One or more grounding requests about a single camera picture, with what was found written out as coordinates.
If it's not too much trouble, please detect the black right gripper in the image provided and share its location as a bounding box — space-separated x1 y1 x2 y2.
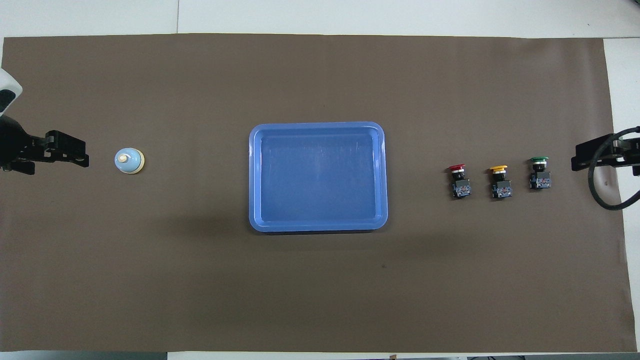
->
571 133 640 176

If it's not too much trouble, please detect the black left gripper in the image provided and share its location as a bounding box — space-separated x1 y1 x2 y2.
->
0 115 90 176

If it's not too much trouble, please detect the green push button switch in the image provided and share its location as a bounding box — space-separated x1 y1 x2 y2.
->
529 156 552 191

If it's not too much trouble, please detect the light blue desk bell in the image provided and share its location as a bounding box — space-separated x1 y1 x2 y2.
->
114 147 146 176

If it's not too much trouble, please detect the yellow push button switch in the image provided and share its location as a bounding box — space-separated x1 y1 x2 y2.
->
489 164 513 200

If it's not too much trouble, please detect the red push button switch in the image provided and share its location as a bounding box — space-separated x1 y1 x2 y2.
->
447 163 473 200

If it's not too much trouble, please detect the blue plastic tray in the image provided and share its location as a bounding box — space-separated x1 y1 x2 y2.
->
248 121 389 233

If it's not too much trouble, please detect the brown table mat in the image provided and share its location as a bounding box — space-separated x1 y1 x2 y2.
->
0 33 637 353

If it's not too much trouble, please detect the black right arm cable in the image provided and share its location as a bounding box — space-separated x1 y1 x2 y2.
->
587 126 640 211

